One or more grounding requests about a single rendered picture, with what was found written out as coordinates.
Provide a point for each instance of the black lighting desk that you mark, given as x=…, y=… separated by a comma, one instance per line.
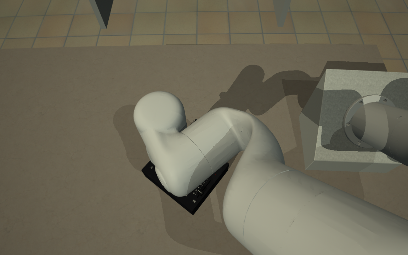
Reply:
x=192, y=201

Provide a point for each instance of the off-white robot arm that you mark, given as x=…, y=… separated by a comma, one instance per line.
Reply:
x=269, y=207

